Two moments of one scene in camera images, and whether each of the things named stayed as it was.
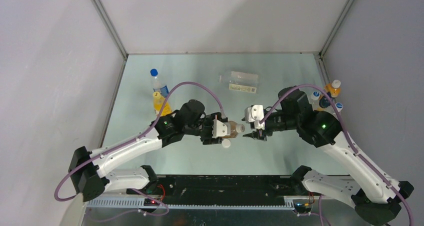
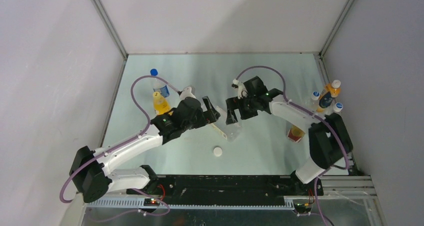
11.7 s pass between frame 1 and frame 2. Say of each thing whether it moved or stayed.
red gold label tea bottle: moved
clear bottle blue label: stayed
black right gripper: moved
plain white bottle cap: moved
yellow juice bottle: stayed
